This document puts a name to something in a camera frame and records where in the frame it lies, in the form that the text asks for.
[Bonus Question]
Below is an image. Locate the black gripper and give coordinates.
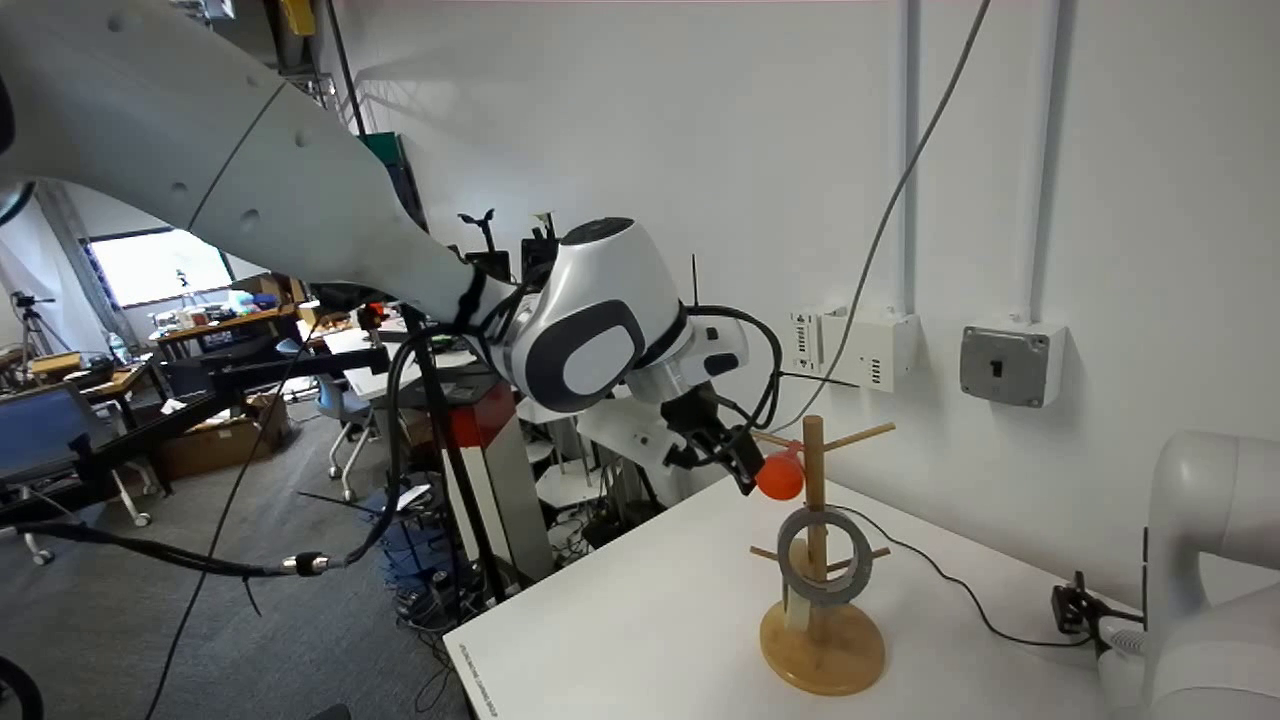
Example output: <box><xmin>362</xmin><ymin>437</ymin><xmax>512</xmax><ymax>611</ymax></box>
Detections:
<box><xmin>659</xmin><ymin>380</ymin><xmax>778</xmax><ymax>497</ymax></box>

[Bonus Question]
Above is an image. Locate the grey duct tape roll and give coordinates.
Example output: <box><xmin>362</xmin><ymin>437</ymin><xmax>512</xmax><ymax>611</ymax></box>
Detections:
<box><xmin>778</xmin><ymin>504</ymin><xmax>882</xmax><ymax>609</ymax></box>

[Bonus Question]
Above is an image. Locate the wooden mug stand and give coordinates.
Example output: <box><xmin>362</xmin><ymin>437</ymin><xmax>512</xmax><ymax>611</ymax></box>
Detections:
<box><xmin>749</xmin><ymin>412</ymin><xmax>902</xmax><ymax>702</ymax></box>

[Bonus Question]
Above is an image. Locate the grey cabinet with red panel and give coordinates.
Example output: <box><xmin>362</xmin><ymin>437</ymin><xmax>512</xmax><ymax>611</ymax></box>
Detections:
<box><xmin>420</xmin><ymin>372</ymin><xmax>560</xmax><ymax>591</ymax></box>

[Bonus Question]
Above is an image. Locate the black connector block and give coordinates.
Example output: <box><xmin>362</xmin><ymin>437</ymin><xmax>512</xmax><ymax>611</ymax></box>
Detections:
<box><xmin>1050</xmin><ymin>570</ymin><xmax>1148</xmax><ymax>662</ymax></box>

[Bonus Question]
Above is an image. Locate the white office chair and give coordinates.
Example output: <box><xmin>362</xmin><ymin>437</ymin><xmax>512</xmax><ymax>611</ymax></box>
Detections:
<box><xmin>315</xmin><ymin>372</ymin><xmax>398</xmax><ymax>504</ymax></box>

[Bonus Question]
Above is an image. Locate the green object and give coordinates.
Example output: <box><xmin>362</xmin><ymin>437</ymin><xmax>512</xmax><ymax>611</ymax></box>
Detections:
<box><xmin>356</xmin><ymin>128</ymin><xmax>433</xmax><ymax>235</ymax></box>

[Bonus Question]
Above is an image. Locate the cardboard box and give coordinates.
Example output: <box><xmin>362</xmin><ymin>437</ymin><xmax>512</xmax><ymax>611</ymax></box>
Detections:
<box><xmin>155</xmin><ymin>396</ymin><xmax>298</xmax><ymax>485</ymax></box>

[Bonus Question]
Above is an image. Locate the bright window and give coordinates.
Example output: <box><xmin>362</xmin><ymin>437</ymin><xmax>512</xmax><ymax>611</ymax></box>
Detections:
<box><xmin>81</xmin><ymin>224</ymin><xmax>242</xmax><ymax>312</ymax></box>

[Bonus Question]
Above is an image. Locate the blue chair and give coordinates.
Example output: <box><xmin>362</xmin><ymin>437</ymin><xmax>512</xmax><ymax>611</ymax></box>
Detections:
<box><xmin>0</xmin><ymin>380</ymin><xmax>116</xmax><ymax>500</ymax></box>

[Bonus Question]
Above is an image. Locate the black tripod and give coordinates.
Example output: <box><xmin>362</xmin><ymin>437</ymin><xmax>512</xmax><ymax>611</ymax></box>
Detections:
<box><xmin>5</xmin><ymin>286</ymin><xmax>63</xmax><ymax>365</ymax></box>

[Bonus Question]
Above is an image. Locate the white labelled wall box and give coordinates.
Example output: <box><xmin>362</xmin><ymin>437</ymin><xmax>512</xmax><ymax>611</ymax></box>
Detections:
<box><xmin>786</xmin><ymin>307</ymin><xmax>858</xmax><ymax>385</ymax></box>

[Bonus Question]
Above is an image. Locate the large white wall box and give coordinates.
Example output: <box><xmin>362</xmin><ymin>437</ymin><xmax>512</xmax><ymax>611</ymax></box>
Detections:
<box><xmin>851</xmin><ymin>307</ymin><xmax>923</xmax><ymax>396</ymax></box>

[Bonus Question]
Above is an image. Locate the thin black cable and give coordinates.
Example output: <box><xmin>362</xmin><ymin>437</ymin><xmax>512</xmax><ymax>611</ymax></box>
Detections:
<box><xmin>838</xmin><ymin>500</ymin><xmax>1092</xmax><ymax>656</ymax></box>

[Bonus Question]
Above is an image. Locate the grey wall socket box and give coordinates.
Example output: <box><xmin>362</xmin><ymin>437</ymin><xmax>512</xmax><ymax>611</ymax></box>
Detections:
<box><xmin>957</xmin><ymin>316</ymin><xmax>1072</xmax><ymax>412</ymax></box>

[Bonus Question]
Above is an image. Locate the grey hanging cable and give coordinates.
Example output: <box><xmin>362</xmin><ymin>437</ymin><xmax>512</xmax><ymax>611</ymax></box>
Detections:
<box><xmin>774</xmin><ymin>0</ymin><xmax>995</xmax><ymax>437</ymax></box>

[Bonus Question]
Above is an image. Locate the white wall conduit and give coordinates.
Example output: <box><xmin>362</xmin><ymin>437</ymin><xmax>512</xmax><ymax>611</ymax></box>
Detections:
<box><xmin>1028</xmin><ymin>0</ymin><xmax>1081</xmax><ymax>327</ymax></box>
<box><xmin>902</xmin><ymin>0</ymin><xmax>927</xmax><ymax>320</ymax></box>

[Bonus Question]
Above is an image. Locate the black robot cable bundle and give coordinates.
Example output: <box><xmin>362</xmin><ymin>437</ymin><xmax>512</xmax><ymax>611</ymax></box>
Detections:
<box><xmin>0</xmin><ymin>295</ymin><xmax>463</xmax><ymax>596</ymax></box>

